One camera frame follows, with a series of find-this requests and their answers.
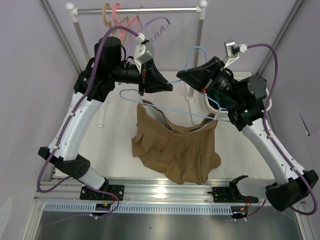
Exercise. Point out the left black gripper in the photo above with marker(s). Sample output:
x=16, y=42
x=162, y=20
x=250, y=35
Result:
x=151, y=81

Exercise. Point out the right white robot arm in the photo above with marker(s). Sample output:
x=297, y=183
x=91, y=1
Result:
x=291, y=182

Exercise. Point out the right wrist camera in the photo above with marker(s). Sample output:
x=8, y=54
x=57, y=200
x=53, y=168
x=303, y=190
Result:
x=232, y=51

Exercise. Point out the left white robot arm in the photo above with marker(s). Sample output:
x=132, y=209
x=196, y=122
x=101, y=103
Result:
x=91, y=89

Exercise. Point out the light blue wire hanger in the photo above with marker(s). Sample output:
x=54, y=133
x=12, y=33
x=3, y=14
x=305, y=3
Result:
x=141, y=101

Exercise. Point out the dark green plaid garment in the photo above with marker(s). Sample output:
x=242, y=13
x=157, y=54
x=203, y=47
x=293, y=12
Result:
x=223, y=101

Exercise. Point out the purple notched hanger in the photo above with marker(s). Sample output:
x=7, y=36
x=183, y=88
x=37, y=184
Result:
x=155, y=26

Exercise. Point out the white laundry basket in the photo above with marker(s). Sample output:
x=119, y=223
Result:
x=217, y=112

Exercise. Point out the metal clothes rack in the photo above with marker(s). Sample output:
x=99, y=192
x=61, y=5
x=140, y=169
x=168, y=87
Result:
x=200, y=9

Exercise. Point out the tan velvet hanger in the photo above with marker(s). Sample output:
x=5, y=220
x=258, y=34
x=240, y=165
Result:
x=113, y=22

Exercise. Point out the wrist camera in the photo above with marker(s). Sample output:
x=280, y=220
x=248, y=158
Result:
x=144, y=50
x=232, y=51

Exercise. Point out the slotted cable duct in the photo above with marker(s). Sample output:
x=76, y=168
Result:
x=126, y=208

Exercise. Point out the tan skirt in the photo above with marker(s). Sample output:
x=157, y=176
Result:
x=182, y=154

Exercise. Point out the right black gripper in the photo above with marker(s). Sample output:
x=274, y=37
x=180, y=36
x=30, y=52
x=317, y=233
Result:
x=206, y=76

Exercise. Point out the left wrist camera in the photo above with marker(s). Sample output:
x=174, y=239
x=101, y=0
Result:
x=144, y=50

